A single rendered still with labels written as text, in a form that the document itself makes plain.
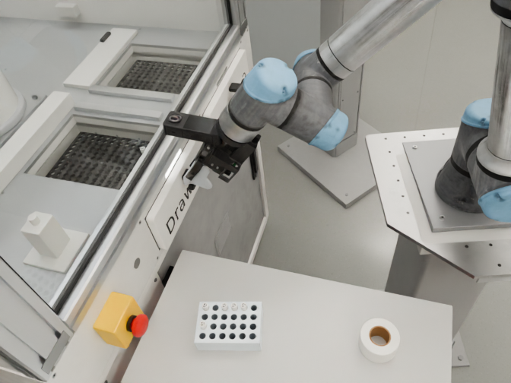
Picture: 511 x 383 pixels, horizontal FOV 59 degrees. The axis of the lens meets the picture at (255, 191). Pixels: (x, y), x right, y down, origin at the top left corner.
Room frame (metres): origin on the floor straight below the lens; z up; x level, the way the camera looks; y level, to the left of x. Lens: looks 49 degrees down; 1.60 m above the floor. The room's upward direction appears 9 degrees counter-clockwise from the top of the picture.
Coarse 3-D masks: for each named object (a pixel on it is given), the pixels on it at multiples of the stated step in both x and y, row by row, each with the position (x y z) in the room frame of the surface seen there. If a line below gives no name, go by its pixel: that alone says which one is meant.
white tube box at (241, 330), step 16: (208, 304) 0.42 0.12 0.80; (240, 304) 0.41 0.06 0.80; (256, 304) 0.41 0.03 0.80; (208, 320) 0.39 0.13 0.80; (224, 320) 0.38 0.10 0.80; (240, 320) 0.38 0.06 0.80; (256, 320) 0.37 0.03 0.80; (208, 336) 0.36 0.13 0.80; (224, 336) 0.36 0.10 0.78; (240, 336) 0.35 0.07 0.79; (256, 336) 0.34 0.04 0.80
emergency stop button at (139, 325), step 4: (140, 316) 0.37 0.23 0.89; (144, 316) 0.37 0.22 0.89; (132, 320) 0.37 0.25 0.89; (136, 320) 0.36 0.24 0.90; (140, 320) 0.36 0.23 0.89; (144, 320) 0.37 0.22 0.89; (132, 324) 0.36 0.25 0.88; (136, 324) 0.35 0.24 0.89; (140, 324) 0.35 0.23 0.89; (144, 324) 0.36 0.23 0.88; (132, 328) 0.35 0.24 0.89; (136, 328) 0.35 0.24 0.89; (140, 328) 0.35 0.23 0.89; (144, 328) 0.36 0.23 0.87; (132, 332) 0.35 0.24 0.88; (136, 332) 0.34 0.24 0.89; (140, 332) 0.35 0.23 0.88; (144, 332) 0.35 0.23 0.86; (136, 336) 0.34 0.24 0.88; (140, 336) 0.34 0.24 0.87
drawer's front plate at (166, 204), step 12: (192, 144) 0.75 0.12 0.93; (180, 156) 0.72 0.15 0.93; (192, 156) 0.73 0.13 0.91; (180, 168) 0.68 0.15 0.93; (168, 180) 0.65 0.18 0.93; (180, 180) 0.67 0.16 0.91; (168, 192) 0.62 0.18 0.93; (180, 192) 0.65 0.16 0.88; (192, 192) 0.69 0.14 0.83; (156, 204) 0.59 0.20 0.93; (168, 204) 0.60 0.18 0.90; (180, 204) 0.64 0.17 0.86; (156, 216) 0.56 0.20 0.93; (168, 216) 0.59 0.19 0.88; (180, 216) 0.63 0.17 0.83; (156, 228) 0.55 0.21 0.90; (156, 240) 0.56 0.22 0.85; (168, 240) 0.57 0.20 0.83
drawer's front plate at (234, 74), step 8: (240, 56) 1.07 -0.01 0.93; (232, 64) 1.04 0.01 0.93; (240, 64) 1.06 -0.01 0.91; (232, 72) 1.00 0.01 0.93; (240, 72) 1.05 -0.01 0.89; (248, 72) 1.10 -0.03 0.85; (224, 80) 0.97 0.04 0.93; (232, 80) 0.99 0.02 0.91; (240, 80) 1.04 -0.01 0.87; (224, 88) 0.94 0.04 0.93; (216, 96) 0.91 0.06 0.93; (224, 96) 0.93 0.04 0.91; (232, 96) 0.98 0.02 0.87; (208, 104) 0.88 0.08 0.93; (216, 104) 0.88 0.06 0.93; (224, 104) 0.93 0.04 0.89; (208, 112) 0.85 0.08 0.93; (216, 112) 0.87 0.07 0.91
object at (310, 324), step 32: (192, 256) 0.57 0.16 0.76; (192, 288) 0.49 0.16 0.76; (224, 288) 0.47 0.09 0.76; (256, 288) 0.46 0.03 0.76; (288, 288) 0.45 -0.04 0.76; (320, 288) 0.44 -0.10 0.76; (352, 288) 0.43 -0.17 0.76; (160, 320) 0.42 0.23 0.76; (192, 320) 0.41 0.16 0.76; (288, 320) 0.38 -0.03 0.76; (320, 320) 0.37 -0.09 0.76; (352, 320) 0.36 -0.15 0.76; (416, 320) 0.34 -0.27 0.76; (448, 320) 0.33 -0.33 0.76; (160, 352) 0.36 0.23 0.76; (192, 352) 0.35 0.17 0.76; (224, 352) 0.34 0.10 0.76; (256, 352) 0.33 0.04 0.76; (288, 352) 0.32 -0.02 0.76; (320, 352) 0.31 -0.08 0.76; (352, 352) 0.30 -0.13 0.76; (416, 352) 0.28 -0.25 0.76; (448, 352) 0.28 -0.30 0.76
